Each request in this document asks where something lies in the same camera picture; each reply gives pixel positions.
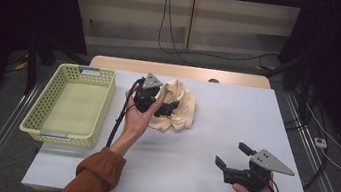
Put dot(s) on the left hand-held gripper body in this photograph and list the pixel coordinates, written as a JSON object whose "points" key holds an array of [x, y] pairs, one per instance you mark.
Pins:
{"points": [[151, 82]]}

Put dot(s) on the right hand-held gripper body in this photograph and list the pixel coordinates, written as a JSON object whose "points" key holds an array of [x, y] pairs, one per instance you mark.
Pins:
{"points": [[265, 161]]}

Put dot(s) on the cream cloth garment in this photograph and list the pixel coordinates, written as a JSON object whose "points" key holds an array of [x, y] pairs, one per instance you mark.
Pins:
{"points": [[184, 111]]}

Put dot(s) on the pale yellow plastic basket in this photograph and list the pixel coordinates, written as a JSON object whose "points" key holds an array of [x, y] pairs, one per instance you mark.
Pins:
{"points": [[69, 105]]}

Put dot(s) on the person's left hand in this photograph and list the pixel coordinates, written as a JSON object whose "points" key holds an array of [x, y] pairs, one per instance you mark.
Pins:
{"points": [[136, 123]]}

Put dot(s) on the light wooden table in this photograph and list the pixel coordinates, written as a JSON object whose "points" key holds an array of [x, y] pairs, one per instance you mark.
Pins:
{"points": [[162, 69]]}

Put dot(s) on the white table mat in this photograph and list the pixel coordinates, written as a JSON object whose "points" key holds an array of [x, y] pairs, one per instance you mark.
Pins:
{"points": [[197, 180]]}

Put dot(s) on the black metal stand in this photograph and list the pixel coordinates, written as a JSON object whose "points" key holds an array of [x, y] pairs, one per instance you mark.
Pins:
{"points": [[303, 94], [30, 69]]}

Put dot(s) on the yellow floor tape piece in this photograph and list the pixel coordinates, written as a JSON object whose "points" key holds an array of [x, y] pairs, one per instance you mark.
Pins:
{"points": [[265, 68], [21, 66]]}

